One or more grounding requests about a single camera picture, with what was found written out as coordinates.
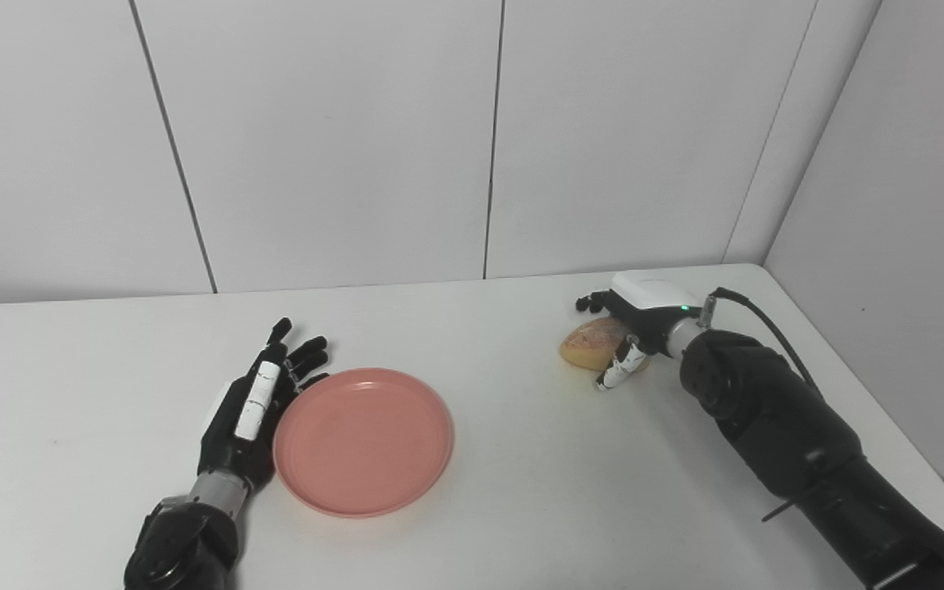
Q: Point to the pink round plate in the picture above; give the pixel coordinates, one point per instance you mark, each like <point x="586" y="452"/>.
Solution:
<point x="364" y="442"/>

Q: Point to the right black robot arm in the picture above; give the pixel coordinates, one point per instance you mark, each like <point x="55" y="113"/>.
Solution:
<point x="800" y="442"/>

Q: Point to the golden bread roll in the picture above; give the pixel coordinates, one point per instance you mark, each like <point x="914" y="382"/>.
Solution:
<point x="591" y="344"/>

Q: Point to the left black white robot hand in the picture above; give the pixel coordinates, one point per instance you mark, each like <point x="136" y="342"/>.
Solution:
<point x="251" y="410"/>

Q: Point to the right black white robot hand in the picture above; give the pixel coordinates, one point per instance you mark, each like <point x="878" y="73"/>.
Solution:
<point x="644" y="315"/>

